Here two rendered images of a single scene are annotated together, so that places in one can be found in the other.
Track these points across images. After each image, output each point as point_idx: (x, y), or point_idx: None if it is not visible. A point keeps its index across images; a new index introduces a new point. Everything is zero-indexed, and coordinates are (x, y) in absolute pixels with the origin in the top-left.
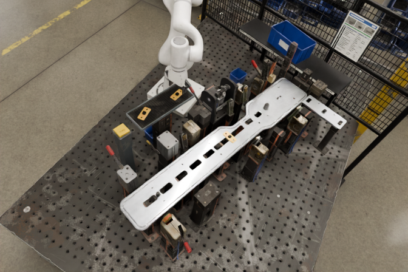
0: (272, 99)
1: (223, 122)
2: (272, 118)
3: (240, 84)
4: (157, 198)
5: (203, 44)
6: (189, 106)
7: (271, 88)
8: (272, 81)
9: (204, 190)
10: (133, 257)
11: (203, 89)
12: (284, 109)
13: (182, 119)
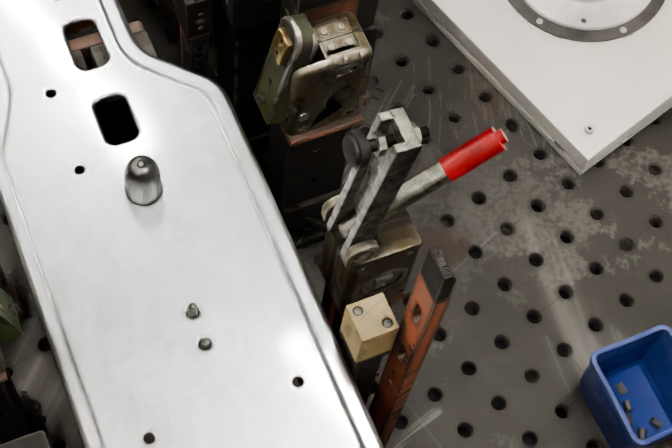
0: (194, 273)
1: (220, 40)
2: (49, 187)
3: (347, 47)
4: None
5: None
6: (462, 28)
7: (302, 323)
8: (347, 334)
9: None
10: None
11: (575, 145)
12: (80, 305)
13: None
